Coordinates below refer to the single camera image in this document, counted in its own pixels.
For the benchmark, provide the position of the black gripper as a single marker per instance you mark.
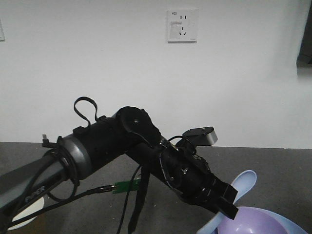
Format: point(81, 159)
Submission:
point(194, 183)

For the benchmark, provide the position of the purple plastic bowl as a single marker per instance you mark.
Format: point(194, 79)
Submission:
point(250, 221)

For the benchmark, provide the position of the light blue plastic spoon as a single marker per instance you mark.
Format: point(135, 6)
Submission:
point(243, 183)

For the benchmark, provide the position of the brown paper cup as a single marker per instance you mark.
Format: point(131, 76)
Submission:
point(36, 206)

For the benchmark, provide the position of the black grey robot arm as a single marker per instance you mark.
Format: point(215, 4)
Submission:
point(129, 132)

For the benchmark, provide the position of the light blue plastic plate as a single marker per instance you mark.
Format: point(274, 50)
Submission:
point(290, 226)

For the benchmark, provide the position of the green circuit board connector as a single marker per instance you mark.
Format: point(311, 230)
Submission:
point(125, 186)

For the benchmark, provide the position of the dark object at right edge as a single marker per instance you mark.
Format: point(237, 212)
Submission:
point(305, 52)

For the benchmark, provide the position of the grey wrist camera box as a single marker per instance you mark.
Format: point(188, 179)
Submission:
point(203, 136)

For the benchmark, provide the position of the white wall power socket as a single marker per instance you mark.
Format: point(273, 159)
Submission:
point(182, 25)

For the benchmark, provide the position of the white wall switch plate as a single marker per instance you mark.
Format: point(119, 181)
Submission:
point(2, 35)

